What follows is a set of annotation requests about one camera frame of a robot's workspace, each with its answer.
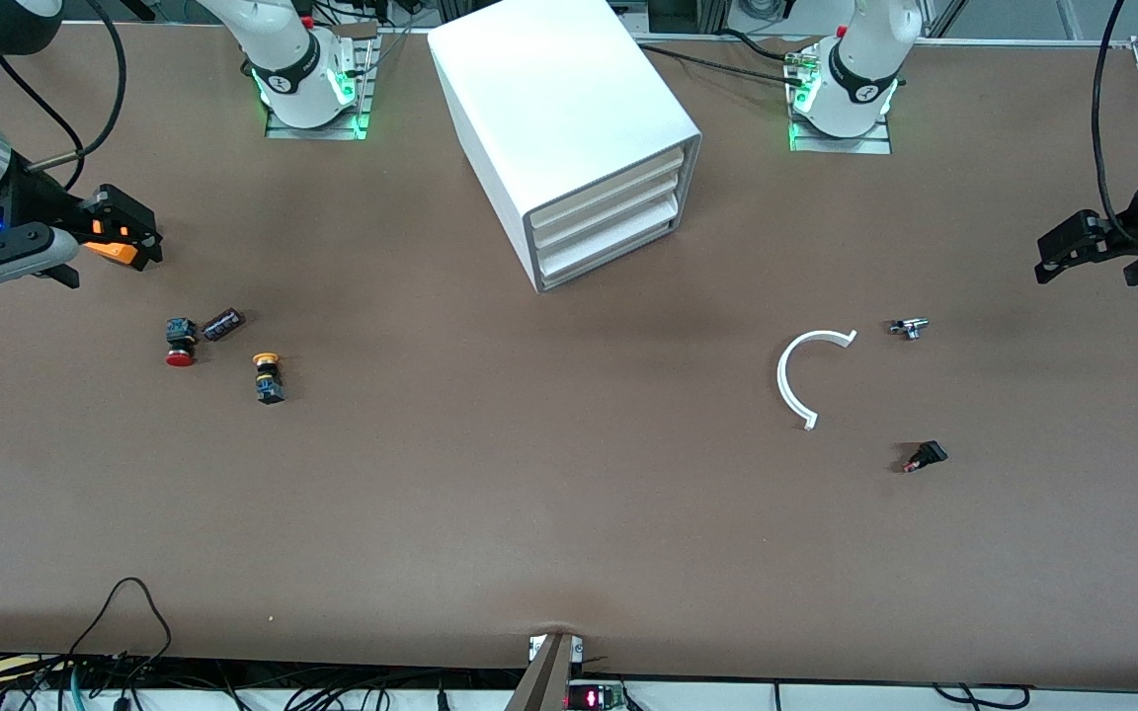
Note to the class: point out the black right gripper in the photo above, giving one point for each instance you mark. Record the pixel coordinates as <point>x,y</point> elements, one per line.
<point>39,202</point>

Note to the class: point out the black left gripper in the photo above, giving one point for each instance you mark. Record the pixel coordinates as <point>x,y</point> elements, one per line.
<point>1128,228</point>

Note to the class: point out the white plastic drawer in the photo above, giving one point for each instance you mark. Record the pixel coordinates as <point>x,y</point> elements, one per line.
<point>609,219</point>
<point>609,193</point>
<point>609,247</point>

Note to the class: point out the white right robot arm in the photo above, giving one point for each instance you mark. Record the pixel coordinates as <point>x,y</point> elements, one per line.
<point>292,59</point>

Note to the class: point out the red push button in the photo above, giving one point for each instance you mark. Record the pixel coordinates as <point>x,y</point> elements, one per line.
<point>181,355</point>

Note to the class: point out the yellow push button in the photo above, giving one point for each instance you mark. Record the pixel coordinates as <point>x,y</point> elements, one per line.
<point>269,380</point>

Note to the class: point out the white drawer cabinet housing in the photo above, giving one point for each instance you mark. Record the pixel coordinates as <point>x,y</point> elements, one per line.
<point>549,89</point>

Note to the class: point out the black cylindrical capacitor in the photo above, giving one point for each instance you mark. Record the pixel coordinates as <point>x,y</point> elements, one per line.
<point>223,324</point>

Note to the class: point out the small silver metal connector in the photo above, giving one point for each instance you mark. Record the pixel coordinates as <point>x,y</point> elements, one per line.
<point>910,328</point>

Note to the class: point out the white curved plastic strip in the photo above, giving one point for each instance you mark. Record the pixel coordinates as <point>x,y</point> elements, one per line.
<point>783,380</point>

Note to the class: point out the small device with red display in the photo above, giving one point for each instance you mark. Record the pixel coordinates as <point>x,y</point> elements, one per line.
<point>594,698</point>

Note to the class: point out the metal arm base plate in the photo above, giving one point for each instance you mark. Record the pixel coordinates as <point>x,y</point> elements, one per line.
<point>846,144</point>
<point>312,130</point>

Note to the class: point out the black switch with red tip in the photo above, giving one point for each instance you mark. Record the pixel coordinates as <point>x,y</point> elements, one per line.
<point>928,454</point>

